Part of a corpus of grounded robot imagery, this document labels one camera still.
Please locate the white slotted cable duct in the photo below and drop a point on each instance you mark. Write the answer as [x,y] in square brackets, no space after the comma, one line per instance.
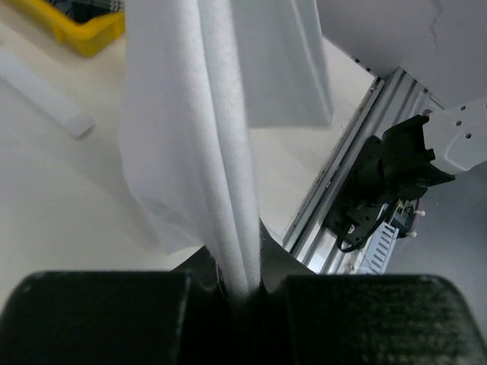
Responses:
[379,250]

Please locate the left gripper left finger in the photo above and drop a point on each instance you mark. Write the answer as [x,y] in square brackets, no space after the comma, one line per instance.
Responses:
[117,317]

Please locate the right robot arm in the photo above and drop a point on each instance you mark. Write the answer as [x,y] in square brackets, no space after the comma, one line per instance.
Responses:
[424,151]

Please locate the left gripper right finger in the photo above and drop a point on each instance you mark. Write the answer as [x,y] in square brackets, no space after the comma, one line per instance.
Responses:
[361,319]

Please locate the aluminium rail base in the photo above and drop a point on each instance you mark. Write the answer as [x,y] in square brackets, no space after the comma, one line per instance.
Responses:
[390,101]

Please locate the white skirt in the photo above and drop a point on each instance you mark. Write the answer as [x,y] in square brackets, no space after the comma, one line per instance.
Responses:
[199,74]

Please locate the silver clothes rack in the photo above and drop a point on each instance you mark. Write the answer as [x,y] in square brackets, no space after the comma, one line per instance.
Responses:
[63,112]

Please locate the yellow plastic bin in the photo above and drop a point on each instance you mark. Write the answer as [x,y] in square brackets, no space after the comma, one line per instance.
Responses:
[87,38]

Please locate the plaid garment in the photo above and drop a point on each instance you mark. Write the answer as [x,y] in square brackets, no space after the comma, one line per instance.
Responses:
[81,11]

